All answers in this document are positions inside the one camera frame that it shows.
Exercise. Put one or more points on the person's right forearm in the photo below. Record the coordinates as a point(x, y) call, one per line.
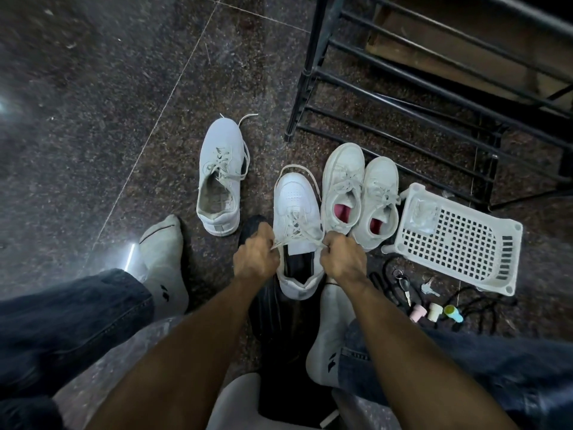
point(403, 353)

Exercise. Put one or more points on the grey left sock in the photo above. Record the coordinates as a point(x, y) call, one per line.
point(165, 264)

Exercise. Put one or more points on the person's left hand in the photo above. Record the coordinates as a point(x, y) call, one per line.
point(253, 261)

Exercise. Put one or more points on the blue jeans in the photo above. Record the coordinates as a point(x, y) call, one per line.
point(67, 322)

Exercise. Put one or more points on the black metal shoe rack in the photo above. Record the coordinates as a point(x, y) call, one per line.
point(309, 76)

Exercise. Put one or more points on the cream thread spool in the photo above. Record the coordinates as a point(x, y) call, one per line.
point(434, 311)

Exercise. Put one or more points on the clear plastic wrapper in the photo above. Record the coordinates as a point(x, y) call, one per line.
point(424, 215)

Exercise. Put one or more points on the white plastic basket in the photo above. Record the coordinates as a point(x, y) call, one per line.
point(465, 246)

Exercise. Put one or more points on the person's right fingers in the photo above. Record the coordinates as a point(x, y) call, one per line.
point(326, 253)

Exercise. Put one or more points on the person's left forearm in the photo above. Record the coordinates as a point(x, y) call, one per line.
point(188, 353)

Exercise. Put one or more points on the grey right sock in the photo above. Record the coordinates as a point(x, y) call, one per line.
point(329, 335)

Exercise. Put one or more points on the black-headed key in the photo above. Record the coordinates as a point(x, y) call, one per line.
point(405, 287)

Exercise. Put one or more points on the black glossy shoe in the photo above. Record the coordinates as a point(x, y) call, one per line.
point(250, 228)

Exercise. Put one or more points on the person's left fingers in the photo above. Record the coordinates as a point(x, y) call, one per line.
point(271, 250)

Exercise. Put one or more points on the grey sock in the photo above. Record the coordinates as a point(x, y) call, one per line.
point(329, 335)
point(165, 264)

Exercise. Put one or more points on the teal and yellow thread spool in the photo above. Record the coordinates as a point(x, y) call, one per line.
point(453, 313)

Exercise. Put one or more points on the white shirt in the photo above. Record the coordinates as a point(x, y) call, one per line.
point(235, 403)

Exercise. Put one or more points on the white sneaker with dark stripe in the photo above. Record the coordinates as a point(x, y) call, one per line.
point(221, 147)

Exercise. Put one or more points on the white sneaker with pink insole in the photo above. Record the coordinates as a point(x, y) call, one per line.
point(342, 174)
point(380, 179)

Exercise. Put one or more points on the white perforated-toe sneaker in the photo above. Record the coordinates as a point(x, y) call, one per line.
point(293, 196)

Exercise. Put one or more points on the person's right hand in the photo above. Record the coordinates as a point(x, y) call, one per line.
point(347, 261)

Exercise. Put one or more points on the pink thread spool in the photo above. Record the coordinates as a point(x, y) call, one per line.
point(418, 312)

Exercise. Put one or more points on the silver keys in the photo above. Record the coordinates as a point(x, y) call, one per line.
point(428, 287)

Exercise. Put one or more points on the brown wooden board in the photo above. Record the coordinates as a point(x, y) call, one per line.
point(447, 58)

